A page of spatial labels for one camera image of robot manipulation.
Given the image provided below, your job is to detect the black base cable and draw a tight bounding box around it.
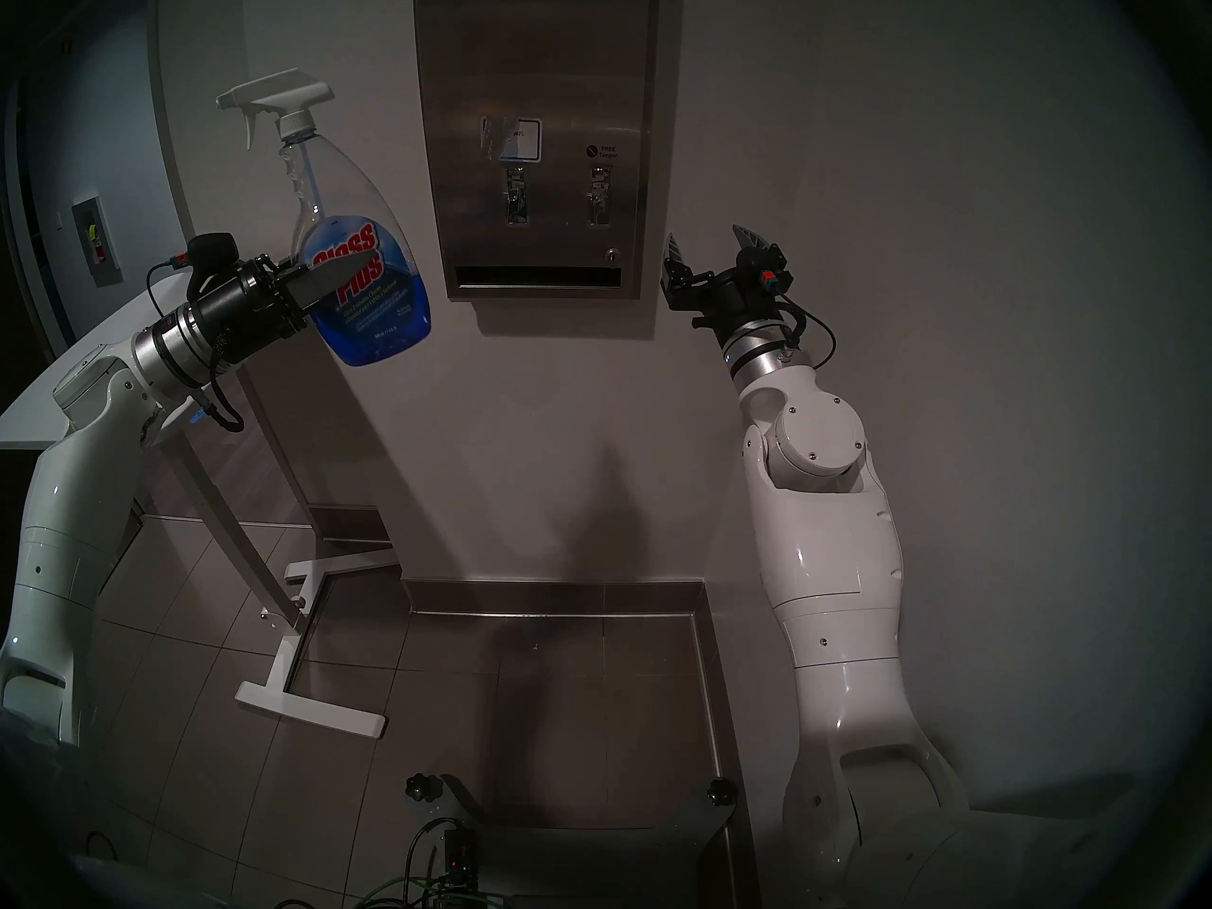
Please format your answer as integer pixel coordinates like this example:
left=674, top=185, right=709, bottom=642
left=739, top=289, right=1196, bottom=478
left=405, top=817, right=470, bottom=894

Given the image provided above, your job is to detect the black power box red switch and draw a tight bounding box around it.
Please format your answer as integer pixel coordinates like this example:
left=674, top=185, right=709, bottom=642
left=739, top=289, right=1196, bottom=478
left=437, top=825, right=481, bottom=887

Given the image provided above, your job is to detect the grey wall alarm box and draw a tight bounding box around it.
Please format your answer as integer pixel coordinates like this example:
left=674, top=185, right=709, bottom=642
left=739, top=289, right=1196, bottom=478
left=71, top=195, right=124, bottom=288

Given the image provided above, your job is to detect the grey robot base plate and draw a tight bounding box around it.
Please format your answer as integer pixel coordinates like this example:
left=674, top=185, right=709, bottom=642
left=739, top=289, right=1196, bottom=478
left=445, top=775, right=740, bottom=909

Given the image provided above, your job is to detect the white blue-edged sticker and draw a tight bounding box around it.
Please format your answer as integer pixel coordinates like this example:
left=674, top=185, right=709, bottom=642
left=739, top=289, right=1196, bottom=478
left=481, top=116, right=543, bottom=165

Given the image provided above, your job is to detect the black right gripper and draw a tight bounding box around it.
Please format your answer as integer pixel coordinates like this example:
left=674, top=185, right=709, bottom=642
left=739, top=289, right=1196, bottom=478
left=666, top=223, right=785, bottom=340

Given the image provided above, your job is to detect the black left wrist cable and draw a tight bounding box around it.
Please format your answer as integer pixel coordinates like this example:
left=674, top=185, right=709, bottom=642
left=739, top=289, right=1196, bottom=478
left=145, top=254, right=245, bottom=435

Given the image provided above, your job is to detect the green cable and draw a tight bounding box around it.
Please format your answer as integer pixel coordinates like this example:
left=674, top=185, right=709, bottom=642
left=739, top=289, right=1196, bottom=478
left=355, top=874, right=484, bottom=909

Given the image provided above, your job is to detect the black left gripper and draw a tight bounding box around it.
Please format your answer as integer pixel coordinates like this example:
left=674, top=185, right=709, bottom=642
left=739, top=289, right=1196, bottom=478
left=194, top=257, right=356, bottom=364

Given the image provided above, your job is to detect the white table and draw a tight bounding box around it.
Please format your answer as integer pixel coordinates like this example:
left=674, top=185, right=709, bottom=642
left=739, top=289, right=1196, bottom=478
left=0, top=273, right=399, bottom=740

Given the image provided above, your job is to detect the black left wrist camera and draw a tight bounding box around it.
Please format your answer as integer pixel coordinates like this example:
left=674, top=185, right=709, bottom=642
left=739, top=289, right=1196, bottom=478
left=187, top=233, right=238, bottom=297

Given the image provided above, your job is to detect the blue glass cleaner spray bottle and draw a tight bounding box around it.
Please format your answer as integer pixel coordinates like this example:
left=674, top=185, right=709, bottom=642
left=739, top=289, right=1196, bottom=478
left=216, top=67, right=433, bottom=368

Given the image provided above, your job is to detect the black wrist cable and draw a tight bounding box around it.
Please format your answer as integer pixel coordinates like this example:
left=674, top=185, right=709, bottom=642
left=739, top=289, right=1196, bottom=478
left=145, top=254, right=245, bottom=435
left=781, top=292, right=836, bottom=368

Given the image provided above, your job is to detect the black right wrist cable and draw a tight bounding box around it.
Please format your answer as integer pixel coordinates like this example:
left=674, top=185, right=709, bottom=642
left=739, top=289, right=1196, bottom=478
left=781, top=292, right=836, bottom=368

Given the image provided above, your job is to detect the stainless steel wall dispenser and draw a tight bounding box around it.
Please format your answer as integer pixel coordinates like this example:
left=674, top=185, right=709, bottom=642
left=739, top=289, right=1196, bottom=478
left=414, top=0, right=661, bottom=302

